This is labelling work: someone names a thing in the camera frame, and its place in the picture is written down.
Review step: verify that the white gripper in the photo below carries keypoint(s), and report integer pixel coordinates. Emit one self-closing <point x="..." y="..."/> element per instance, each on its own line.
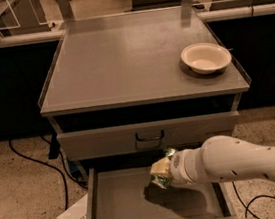
<point x="180" y="168"/>

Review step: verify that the green soda can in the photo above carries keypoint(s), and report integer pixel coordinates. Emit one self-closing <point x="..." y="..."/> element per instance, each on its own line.
<point x="160" y="181"/>

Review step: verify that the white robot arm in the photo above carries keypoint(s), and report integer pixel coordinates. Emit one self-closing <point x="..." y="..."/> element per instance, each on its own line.
<point x="219" y="159"/>

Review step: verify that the open grey middle drawer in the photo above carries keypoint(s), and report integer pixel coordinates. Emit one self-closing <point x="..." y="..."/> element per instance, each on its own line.
<point x="129" y="194"/>

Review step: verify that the grey top drawer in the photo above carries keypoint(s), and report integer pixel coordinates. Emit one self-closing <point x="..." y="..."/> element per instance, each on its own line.
<point x="119" y="140"/>

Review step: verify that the white bowl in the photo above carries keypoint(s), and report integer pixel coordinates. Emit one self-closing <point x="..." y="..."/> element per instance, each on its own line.
<point x="206" y="58"/>

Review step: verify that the grey background desk left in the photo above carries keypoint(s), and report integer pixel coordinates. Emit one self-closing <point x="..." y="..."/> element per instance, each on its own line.
<point x="20" y="17"/>

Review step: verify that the black drawer handle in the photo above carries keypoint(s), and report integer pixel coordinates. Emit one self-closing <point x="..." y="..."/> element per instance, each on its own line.
<point x="150" y="137"/>

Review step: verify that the white horizontal rail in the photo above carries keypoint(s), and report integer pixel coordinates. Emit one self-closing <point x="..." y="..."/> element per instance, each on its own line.
<point x="212" y="16"/>

